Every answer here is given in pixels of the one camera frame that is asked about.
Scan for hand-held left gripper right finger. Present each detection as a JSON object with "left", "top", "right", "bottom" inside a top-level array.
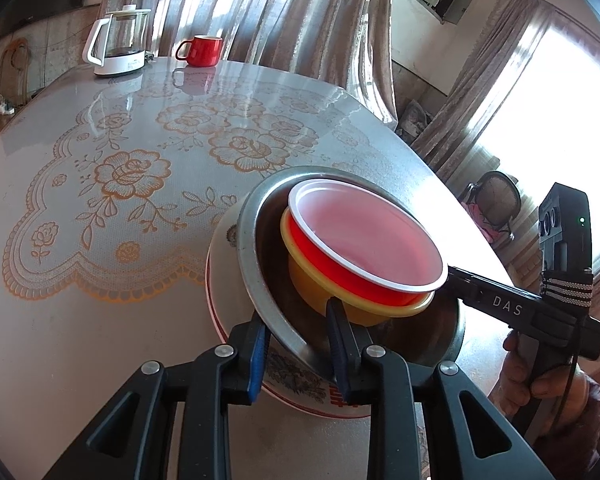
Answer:
[{"left": 325, "top": 297, "right": 556, "bottom": 480}]

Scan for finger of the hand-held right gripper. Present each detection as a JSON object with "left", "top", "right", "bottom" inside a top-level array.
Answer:
[{"left": 446, "top": 266, "right": 487, "bottom": 307}]

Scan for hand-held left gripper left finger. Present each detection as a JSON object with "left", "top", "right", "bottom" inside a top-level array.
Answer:
[{"left": 45, "top": 317, "right": 273, "bottom": 480}]

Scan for white plate with red characters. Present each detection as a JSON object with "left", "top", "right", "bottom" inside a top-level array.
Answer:
[{"left": 211, "top": 202, "right": 376, "bottom": 413}]

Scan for yellow plastic bowl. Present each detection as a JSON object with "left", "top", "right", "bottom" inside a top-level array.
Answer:
[{"left": 280, "top": 209, "right": 436, "bottom": 328}]

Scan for stainless steel bowl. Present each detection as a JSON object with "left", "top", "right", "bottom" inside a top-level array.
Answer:
[{"left": 236, "top": 166, "right": 467, "bottom": 376}]

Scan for red plastic bowl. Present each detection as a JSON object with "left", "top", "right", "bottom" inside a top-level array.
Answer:
[{"left": 287, "top": 178, "right": 449, "bottom": 308}]

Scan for person's right hand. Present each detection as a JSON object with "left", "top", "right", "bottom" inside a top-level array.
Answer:
[{"left": 489, "top": 334, "right": 587, "bottom": 441}]

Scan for pink cloth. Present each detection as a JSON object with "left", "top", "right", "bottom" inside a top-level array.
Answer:
[{"left": 467, "top": 202, "right": 507, "bottom": 242}]

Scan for wicker round-back chair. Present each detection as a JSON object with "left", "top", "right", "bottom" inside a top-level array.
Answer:
[{"left": 462, "top": 170, "right": 522, "bottom": 242}]

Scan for grey crumpled bag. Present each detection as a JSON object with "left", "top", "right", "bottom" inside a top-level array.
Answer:
[{"left": 399, "top": 99, "right": 433, "bottom": 136}]

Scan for grey sheer curtain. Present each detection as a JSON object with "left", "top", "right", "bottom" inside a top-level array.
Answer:
[
  {"left": 97, "top": 0, "right": 401, "bottom": 126},
  {"left": 412, "top": 0, "right": 571, "bottom": 186}
]

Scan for red mug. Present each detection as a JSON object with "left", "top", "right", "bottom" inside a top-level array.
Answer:
[{"left": 175, "top": 35, "right": 223, "bottom": 68}]

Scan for white glass electric kettle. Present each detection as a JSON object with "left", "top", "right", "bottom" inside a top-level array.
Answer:
[{"left": 82, "top": 4, "right": 154, "bottom": 78}]

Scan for wooden round-back chair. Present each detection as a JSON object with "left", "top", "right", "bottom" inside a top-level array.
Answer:
[{"left": 0, "top": 39, "right": 32, "bottom": 96}]

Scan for thin black cable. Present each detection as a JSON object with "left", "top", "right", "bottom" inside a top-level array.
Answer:
[{"left": 552, "top": 327, "right": 581, "bottom": 428}]

